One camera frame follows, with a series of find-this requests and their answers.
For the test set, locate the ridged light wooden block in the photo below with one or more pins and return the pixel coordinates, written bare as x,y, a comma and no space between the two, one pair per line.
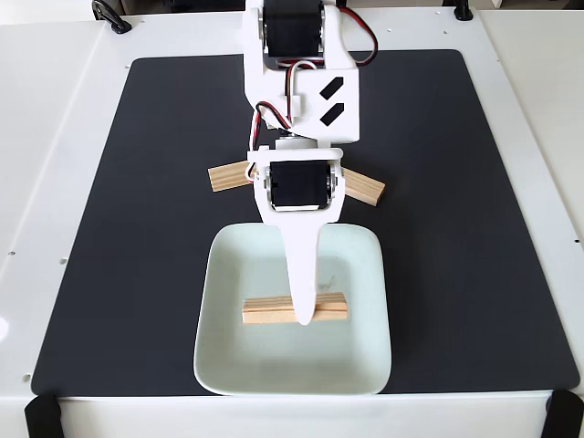
269,312
226,178
365,187

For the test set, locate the pale green square plate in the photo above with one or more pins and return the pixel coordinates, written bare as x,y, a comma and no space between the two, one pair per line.
292,365

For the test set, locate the black rubber mat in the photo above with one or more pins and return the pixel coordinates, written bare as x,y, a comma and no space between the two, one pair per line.
137,228

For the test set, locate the black table clamp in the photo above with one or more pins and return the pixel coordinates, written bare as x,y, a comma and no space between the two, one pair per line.
463,10
111,18

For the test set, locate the black corner bracket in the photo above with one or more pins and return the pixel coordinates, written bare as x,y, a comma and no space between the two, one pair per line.
43,417
566,415

